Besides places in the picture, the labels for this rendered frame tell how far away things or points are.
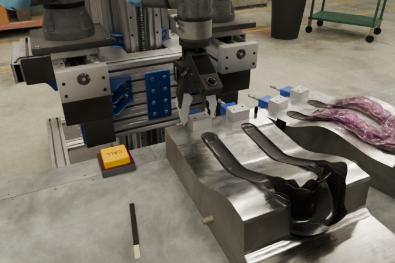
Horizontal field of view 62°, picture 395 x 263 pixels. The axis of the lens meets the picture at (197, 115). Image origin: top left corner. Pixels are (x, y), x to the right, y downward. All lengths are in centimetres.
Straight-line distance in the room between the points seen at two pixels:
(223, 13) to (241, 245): 81
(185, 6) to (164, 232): 45
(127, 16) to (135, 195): 64
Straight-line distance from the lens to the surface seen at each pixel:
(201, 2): 70
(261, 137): 80
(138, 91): 115
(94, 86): 96
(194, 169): 69
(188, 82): 75
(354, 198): 67
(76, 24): 104
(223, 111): 88
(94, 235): 70
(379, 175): 85
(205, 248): 66
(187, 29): 72
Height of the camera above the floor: 131
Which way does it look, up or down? 29 degrees down
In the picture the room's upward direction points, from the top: straight up
